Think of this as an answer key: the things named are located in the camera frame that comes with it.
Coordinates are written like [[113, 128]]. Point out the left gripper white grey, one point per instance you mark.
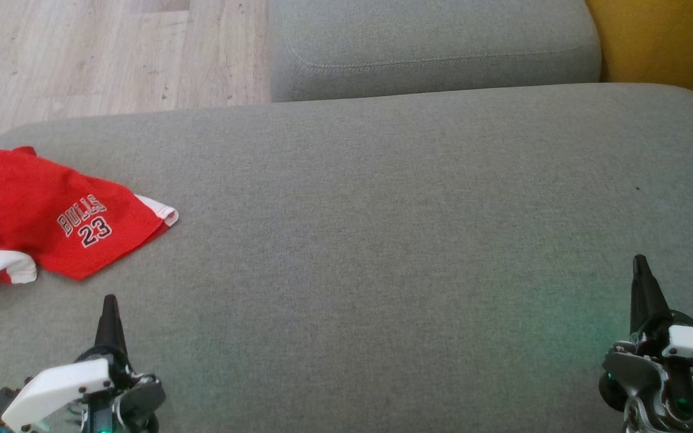
[[58, 385]]

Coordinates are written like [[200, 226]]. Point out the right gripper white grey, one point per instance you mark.
[[683, 373]]

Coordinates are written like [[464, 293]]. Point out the red Bulls basketball shorts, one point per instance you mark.
[[21, 204]]

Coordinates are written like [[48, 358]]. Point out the yellow sofa backrest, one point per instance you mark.
[[671, 42]]

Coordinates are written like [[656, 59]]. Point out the yellow and grey sofa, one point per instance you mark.
[[382, 240]]

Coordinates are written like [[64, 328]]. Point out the small grey sofa cushion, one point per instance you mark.
[[431, 36]]

